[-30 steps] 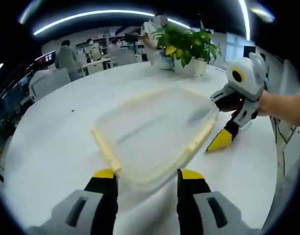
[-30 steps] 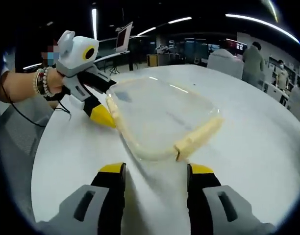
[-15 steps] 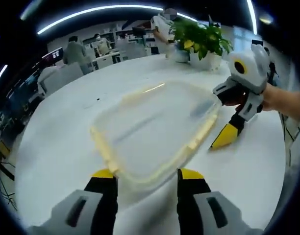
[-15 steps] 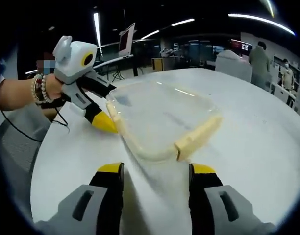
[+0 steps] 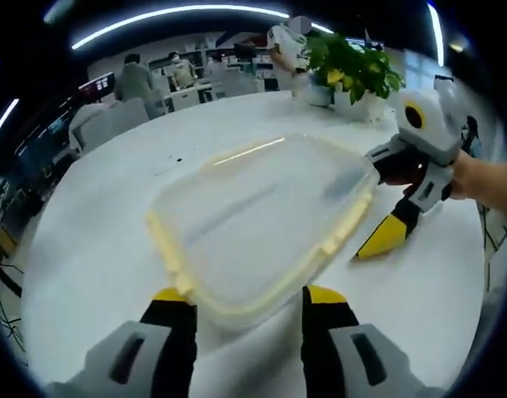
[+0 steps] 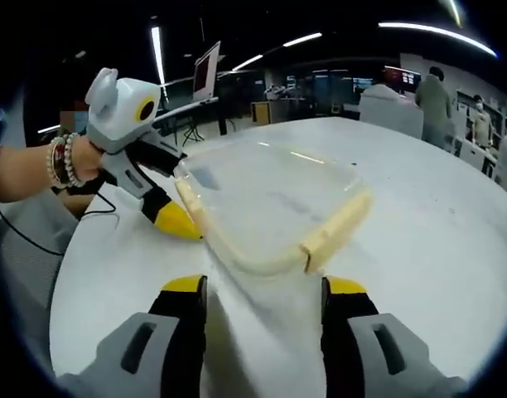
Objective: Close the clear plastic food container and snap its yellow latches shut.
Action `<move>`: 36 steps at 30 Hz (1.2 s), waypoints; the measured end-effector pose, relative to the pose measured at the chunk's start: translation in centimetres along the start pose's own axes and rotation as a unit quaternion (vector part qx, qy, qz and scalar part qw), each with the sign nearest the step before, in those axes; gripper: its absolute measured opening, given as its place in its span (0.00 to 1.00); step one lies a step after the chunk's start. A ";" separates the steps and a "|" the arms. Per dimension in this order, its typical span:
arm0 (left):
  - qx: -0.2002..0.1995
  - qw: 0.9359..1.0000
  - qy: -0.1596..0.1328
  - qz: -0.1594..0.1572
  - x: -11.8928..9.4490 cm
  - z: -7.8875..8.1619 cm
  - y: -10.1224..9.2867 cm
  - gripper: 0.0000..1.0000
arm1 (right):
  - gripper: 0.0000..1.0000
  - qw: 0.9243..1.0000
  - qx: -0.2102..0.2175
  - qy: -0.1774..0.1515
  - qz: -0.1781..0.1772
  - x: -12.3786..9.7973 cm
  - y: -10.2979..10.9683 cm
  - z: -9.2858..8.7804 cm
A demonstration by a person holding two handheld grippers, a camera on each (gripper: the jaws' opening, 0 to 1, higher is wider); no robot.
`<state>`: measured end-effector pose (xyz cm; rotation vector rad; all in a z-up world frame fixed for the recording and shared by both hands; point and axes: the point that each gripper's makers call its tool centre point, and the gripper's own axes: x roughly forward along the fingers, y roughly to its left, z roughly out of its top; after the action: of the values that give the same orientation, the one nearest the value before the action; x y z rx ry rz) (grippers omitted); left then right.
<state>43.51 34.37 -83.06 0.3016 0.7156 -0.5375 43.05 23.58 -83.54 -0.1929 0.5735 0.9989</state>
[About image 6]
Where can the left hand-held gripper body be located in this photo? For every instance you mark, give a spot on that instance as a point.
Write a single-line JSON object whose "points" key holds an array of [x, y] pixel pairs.
{"points": [[117, 112]]}

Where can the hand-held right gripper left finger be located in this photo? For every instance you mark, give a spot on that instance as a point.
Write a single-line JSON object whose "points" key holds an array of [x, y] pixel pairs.
{"points": [[154, 352]]}

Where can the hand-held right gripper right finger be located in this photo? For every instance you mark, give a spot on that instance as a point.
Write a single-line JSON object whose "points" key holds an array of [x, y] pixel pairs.
{"points": [[361, 352]]}

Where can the clear plastic food container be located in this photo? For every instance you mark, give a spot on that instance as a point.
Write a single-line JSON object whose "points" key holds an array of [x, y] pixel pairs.
{"points": [[278, 186]]}

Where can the person's left hand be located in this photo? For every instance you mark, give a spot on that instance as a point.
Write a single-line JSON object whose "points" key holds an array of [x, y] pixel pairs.
{"points": [[88, 161]]}

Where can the ceiling light strip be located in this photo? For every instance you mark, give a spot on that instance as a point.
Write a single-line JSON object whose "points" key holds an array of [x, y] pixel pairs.
{"points": [[451, 10], [436, 35], [158, 62], [278, 51]]}

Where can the large display screen on stand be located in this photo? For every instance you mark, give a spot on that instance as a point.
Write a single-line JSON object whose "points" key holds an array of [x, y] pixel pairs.
{"points": [[206, 72]]}

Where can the brown cabinet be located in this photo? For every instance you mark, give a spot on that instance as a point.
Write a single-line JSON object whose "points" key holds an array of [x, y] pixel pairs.
{"points": [[262, 113]]}

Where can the wall display screen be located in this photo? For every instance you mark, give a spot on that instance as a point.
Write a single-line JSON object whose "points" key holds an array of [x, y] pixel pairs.
{"points": [[400, 79]]}

